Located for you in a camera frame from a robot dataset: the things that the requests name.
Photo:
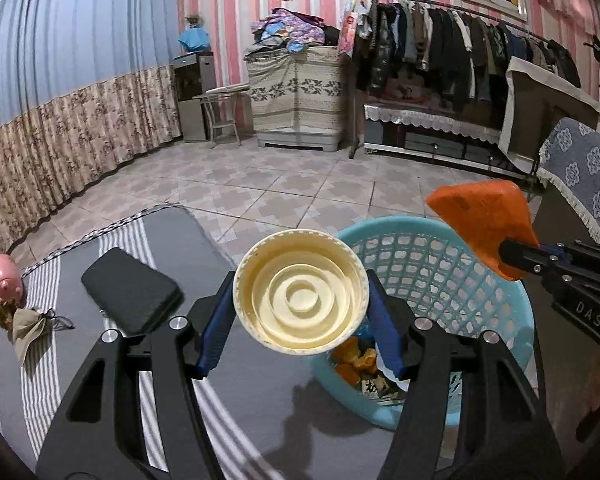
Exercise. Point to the small folding stool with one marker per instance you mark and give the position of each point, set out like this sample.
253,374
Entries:
222,110

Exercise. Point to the pile of bedding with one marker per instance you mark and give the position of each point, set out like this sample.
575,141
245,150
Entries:
290,30

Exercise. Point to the cloth-covered cabinet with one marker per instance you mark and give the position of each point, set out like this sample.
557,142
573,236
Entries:
295,100

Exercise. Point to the grey water dispenser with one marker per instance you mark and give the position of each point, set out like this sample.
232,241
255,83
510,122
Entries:
192,100

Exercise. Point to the eyeglasses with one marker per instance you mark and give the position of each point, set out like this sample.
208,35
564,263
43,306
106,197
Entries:
57,321

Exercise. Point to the pink hanging bag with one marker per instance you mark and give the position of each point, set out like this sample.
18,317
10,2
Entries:
347,30

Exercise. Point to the blue cloth bundle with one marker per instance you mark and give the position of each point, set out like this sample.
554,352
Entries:
194,39

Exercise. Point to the metal clothes rack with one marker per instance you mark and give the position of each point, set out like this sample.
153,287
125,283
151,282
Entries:
430,3

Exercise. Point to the printed paper scrap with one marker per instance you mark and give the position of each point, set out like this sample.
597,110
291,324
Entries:
380,390

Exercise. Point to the black zip case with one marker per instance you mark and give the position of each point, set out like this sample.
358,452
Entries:
130,290

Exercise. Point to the cream plastic lid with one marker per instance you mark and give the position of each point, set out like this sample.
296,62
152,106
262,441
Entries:
300,292

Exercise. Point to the white lace cloth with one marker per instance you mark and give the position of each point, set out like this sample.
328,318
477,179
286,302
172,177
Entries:
430,120

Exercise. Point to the row of hanging clothes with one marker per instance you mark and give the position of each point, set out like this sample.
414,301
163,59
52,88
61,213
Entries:
445,50

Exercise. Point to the orange snack packet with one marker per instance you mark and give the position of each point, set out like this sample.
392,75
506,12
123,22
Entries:
480,220

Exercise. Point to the brown crumpled wrapper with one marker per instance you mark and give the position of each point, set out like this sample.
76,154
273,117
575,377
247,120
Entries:
4,312

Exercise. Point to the blue and floral curtain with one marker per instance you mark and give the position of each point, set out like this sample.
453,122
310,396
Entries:
55,85

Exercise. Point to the light blue plastic basket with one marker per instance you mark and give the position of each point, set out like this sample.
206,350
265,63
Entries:
445,280

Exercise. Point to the grey striped mat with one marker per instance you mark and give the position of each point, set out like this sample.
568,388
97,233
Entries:
40,390

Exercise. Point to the pink piggy bank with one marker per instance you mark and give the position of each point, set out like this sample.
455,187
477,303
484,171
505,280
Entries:
5,277

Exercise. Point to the khaki cloth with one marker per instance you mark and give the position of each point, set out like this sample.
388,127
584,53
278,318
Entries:
27,332

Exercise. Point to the blue floral fringed cloth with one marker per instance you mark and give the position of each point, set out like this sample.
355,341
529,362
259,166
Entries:
585,170

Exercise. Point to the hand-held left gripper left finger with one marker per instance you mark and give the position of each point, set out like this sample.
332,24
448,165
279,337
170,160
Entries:
215,330

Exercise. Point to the low cabinet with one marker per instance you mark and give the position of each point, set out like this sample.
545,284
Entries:
430,145

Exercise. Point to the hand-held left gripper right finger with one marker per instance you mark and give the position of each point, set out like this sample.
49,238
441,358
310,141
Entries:
387,330

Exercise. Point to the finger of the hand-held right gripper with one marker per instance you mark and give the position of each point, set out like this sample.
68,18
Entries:
552,250
522,257

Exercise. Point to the television with white cover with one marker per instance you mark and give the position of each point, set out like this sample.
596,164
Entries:
545,110

